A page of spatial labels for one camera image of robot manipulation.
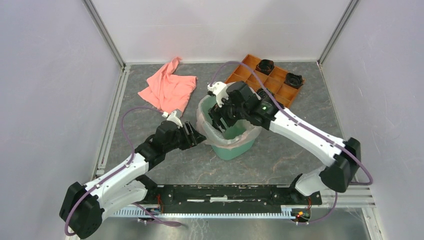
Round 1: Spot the green plastic trash bin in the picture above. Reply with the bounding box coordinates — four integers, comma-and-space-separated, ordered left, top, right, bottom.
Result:
196, 95, 262, 161

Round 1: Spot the right aluminium corner post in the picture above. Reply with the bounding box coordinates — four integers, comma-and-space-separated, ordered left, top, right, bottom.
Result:
317, 0, 360, 67

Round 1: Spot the black brown rolled tie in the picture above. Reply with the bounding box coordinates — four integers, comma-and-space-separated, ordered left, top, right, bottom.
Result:
284, 72, 304, 89

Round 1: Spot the salmon pink cloth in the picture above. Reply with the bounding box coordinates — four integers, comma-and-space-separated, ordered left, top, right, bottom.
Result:
138, 56, 198, 113

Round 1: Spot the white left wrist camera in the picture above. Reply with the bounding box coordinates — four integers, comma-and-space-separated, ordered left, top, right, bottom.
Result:
162, 109, 183, 128

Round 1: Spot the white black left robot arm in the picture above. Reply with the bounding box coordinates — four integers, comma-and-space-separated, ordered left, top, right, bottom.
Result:
59, 120, 207, 239

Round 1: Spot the orange compartment tray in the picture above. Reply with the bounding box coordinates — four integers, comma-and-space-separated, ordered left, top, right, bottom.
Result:
225, 54, 302, 108

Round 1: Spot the dark red rolled tie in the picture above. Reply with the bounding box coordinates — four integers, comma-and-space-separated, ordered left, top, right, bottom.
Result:
255, 59, 275, 76

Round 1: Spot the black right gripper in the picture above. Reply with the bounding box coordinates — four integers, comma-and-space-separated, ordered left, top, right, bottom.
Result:
207, 92, 248, 134

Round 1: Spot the pink translucent trash bag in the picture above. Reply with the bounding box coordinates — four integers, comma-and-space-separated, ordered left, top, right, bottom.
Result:
196, 81, 262, 149

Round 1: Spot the left aluminium corner post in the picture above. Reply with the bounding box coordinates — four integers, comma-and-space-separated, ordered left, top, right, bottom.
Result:
82, 0, 126, 69

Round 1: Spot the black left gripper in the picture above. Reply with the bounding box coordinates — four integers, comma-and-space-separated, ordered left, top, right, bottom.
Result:
164, 120, 206, 153

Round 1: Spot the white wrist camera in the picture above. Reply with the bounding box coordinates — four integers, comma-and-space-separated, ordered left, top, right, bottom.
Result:
207, 81, 229, 108
162, 109, 183, 128

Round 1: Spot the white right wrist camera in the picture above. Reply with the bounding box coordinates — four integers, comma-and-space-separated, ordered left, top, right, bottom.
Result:
207, 81, 229, 108

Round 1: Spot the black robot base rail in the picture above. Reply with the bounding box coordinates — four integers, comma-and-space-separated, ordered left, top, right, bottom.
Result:
136, 175, 323, 217

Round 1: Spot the aluminium corner post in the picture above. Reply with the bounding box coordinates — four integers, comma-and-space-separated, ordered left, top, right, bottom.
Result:
82, 0, 126, 69
317, 0, 360, 67

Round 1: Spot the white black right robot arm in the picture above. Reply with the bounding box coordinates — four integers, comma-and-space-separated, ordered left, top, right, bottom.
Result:
207, 81, 361, 204

